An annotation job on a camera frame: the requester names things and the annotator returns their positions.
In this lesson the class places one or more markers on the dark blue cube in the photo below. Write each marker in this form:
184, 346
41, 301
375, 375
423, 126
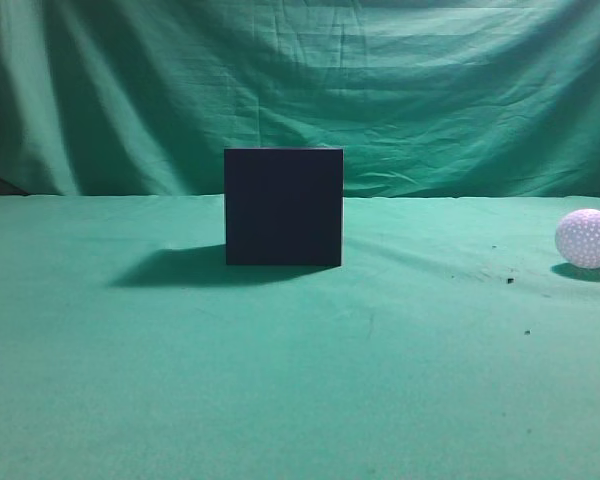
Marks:
284, 206

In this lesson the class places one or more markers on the white dimpled ball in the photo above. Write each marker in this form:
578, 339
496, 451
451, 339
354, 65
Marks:
577, 238

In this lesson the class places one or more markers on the green table cloth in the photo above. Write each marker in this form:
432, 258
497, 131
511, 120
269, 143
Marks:
452, 343

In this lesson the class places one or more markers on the green backdrop cloth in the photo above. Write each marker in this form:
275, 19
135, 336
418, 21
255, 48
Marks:
426, 98

